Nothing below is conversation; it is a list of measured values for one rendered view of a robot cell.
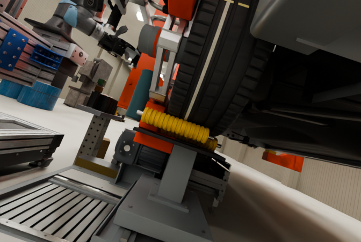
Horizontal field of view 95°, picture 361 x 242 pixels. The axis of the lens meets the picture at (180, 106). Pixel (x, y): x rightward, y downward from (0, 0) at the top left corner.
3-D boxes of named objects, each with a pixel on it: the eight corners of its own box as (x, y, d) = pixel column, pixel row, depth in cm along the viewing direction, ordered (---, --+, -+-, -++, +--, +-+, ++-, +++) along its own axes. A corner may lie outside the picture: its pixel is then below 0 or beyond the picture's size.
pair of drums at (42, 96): (15, 96, 426) (33, 61, 441) (64, 113, 420) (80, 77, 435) (-24, 87, 344) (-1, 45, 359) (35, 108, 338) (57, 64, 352)
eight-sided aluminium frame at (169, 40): (160, 93, 47) (217, -59, 55) (138, 85, 47) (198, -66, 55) (167, 112, 100) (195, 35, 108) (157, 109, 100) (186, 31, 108)
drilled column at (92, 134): (84, 171, 121) (106, 117, 127) (71, 167, 121) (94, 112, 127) (91, 168, 131) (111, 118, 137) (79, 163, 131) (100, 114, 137)
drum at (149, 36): (181, 59, 69) (192, 30, 72) (134, 43, 70) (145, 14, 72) (180, 71, 83) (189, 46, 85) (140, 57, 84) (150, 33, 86)
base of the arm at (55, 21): (36, 22, 97) (43, 8, 98) (55, 37, 112) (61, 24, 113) (59, 30, 96) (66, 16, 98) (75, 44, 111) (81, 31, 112)
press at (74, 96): (77, 110, 677) (102, 52, 716) (51, 101, 688) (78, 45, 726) (96, 114, 818) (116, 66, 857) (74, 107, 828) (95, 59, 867)
